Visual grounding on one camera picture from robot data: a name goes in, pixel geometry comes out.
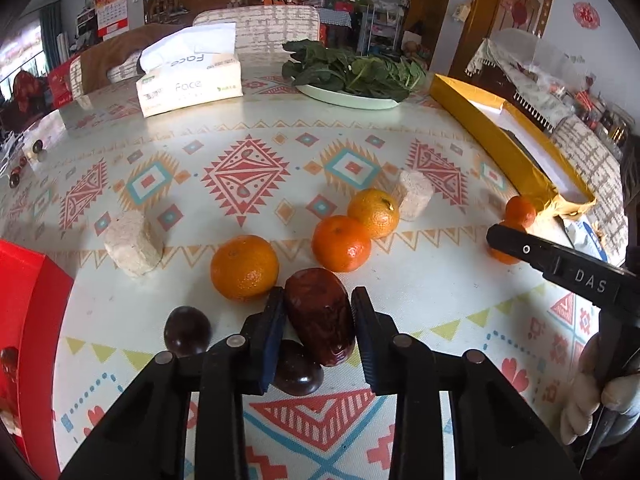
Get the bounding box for large puffed rice cake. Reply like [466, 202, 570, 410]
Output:
[104, 210, 165, 278]

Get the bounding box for brown covered chair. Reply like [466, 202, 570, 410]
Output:
[70, 25, 196, 106]

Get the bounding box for dark purple passion fruit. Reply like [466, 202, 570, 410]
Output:
[164, 306, 212, 358]
[272, 340, 324, 395]

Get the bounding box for red patterned cloth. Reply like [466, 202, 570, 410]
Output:
[12, 70, 51, 116]

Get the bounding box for large dark red jujube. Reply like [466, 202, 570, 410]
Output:
[284, 268, 357, 368]

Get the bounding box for small orange mandarin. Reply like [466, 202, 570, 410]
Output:
[490, 220, 528, 266]
[505, 195, 537, 231]

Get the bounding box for red cardboard box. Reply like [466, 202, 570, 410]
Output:
[0, 239, 76, 466]

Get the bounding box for small puffed rice cake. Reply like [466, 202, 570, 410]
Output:
[395, 170, 433, 222]

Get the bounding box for person's right hand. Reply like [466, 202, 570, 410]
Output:
[559, 334, 640, 462]

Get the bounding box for green leafy vegetables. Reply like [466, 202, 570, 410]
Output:
[281, 39, 428, 102]

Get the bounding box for blue white packet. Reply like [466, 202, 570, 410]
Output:
[562, 215, 616, 263]

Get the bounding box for orange mandarin with stem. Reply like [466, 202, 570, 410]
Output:
[347, 188, 401, 239]

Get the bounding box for large orange mandarin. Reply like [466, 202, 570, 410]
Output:
[210, 235, 280, 302]

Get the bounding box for red wall calendar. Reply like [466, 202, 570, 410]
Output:
[95, 0, 131, 38]

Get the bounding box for white oval plate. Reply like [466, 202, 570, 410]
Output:
[295, 82, 403, 111]

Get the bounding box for white tissue box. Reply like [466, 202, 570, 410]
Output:
[135, 22, 244, 119]

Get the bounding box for metal storage rack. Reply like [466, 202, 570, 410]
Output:
[357, 4, 406, 56]

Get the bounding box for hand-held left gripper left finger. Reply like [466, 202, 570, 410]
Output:
[59, 286, 288, 480]

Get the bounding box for patterned tablecloth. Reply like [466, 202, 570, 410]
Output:
[0, 72, 626, 480]

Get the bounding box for medium orange mandarin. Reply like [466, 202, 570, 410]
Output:
[311, 215, 372, 273]

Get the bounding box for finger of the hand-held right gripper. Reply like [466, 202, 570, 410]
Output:
[486, 223, 625, 307]

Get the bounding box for red gift carton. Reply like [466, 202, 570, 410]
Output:
[47, 57, 83, 111]

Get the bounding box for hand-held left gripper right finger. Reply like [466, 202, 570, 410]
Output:
[351, 286, 572, 480]

